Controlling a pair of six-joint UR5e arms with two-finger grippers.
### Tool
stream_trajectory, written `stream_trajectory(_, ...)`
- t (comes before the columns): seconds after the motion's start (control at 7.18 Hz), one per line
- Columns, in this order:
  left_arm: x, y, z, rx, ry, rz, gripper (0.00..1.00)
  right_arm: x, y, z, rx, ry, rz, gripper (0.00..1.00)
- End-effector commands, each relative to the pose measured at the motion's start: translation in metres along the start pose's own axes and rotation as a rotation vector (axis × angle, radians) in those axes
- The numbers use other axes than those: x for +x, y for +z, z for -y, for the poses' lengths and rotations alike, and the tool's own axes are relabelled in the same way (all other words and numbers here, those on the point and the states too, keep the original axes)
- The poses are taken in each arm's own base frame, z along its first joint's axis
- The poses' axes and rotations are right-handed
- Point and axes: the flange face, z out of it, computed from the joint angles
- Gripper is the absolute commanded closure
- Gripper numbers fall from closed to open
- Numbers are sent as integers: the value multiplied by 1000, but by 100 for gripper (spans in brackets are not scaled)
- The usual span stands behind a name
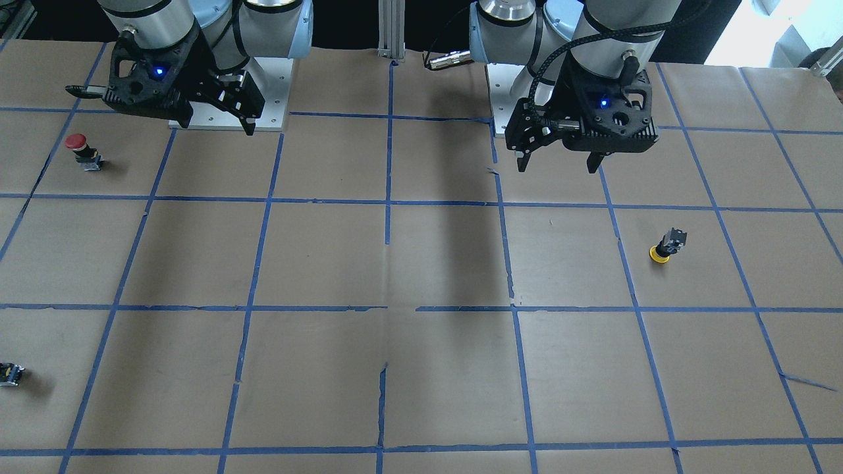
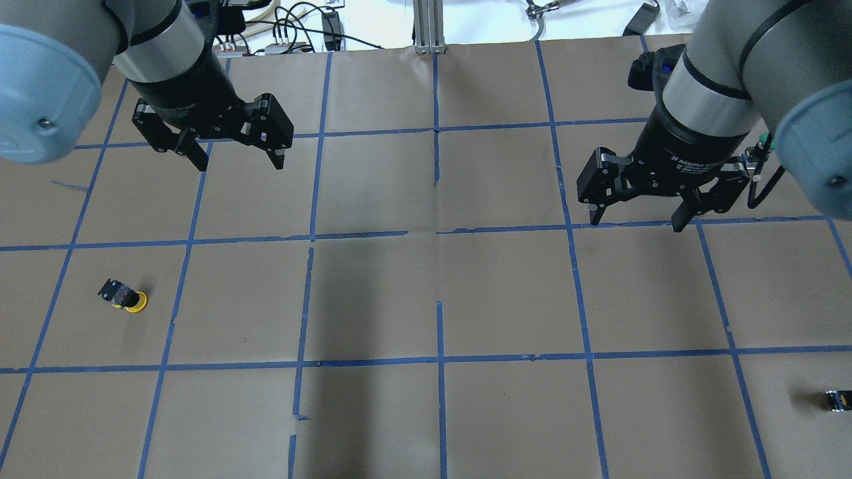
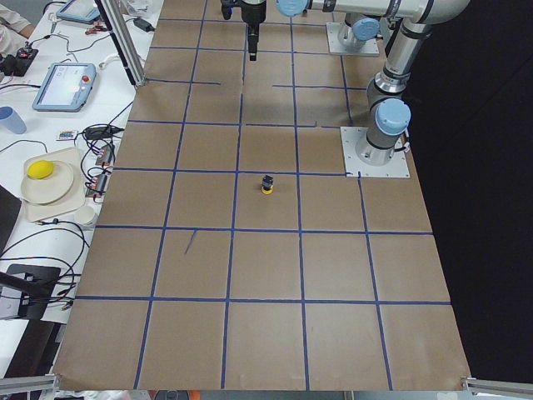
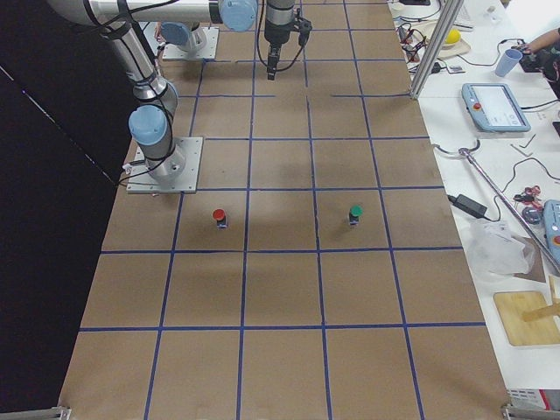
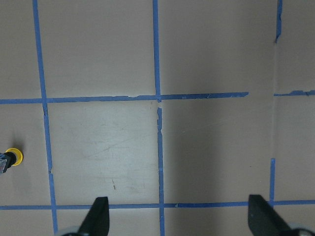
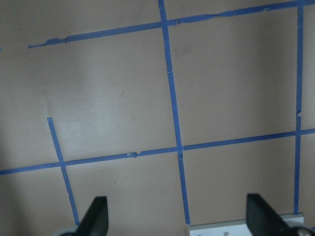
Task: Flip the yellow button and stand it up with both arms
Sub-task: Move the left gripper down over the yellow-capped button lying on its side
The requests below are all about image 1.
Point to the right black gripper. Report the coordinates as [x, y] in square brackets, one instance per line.
[191, 74]

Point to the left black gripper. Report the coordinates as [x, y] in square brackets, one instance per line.
[557, 105]

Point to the yellow push button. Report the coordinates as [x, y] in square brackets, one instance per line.
[673, 241]

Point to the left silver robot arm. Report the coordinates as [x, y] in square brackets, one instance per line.
[598, 34]

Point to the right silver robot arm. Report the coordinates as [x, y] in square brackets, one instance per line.
[235, 30]

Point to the red-green push button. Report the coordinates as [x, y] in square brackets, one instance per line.
[88, 158]

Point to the small black contact block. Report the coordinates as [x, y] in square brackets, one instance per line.
[11, 374]

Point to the aluminium frame post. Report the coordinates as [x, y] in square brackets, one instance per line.
[390, 23]

